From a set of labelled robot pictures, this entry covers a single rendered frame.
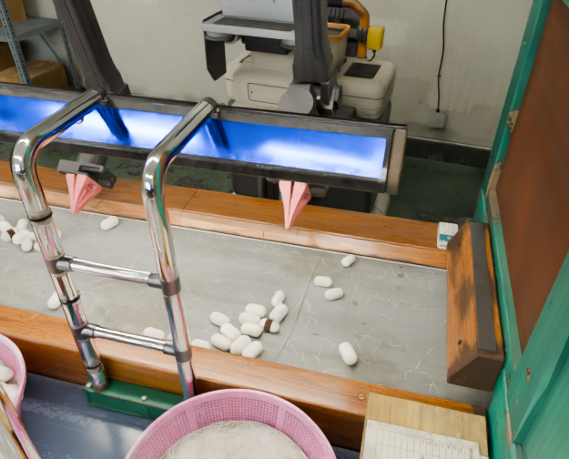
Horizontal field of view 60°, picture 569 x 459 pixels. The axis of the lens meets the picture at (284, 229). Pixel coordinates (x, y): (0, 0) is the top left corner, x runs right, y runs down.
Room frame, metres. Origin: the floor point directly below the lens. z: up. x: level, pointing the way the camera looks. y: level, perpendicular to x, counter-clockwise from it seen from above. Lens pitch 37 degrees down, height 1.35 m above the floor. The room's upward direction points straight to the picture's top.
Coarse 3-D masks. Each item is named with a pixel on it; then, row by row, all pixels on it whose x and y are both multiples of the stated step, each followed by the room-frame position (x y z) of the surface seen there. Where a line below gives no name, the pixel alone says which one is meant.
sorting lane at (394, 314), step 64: (0, 256) 0.73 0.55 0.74; (128, 256) 0.73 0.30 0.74; (192, 256) 0.73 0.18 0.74; (256, 256) 0.73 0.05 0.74; (320, 256) 0.73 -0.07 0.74; (128, 320) 0.57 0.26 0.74; (192, 320) 0.57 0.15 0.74; (320, 320) 0.57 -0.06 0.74; (384, 320) 0.57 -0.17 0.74; (384, 384) 0.44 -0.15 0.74; (448, 384) 0.44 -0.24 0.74
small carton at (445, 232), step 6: (444, 222) 0.78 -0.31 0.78; (438, 228) 0.77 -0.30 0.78; (444, 228) 0.76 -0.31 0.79; (450, 228) 0.76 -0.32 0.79; (456, 228) 0.76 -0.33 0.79; (438, 234) 0.75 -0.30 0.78; (444, 234) 0.74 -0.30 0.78; (450, 234) 0.74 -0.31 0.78; (438, 240) 0.73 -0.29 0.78; (444, 240) 0.72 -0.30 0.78; (438, 246) 0.73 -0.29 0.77; (444, 246) 0.72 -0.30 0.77
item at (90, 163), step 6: (78, 156) 0.90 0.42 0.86; (84, 156) 0.90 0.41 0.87; (90, 156) 0.90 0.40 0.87; (96, 156) 0.90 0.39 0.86; (102, 156) 0.91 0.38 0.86; (66, 162) 0.89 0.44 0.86; (72, 162) 0.89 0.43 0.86; (78, 162) 0.88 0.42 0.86; (84, 162) 0.89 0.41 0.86; (90, 162) 0.89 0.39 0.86; (96, 162) 0.90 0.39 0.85; (102, 162) 0.91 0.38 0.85; (84, 168) 0.88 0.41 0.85; (90, 168) 0.87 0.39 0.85; (96, 168) 0.87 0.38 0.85; (102, 168) 0.87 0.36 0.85; (90, 174) 0.89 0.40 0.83; (102, 174) 0.90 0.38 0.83; (108, 174) 0.89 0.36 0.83; (114, 180) 0.89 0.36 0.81
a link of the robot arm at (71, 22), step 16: (64, 0) 0.94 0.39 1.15; (80, 0) 0.96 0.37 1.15; (64, 16) 0.95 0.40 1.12; (80, 16) 0.95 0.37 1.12; (96, 16) 0.99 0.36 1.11; (80, 32) 0.95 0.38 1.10; (96, 32) 0.98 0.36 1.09; (80, 48) 0.96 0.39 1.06; (96, 48) 0.97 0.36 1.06; (80, 64) 0.98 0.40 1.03; (96, 64) 0.97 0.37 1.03; (112, 64) 1.01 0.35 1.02; (96, 80) 0.98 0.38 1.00; (112, 80) 0.99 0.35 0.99
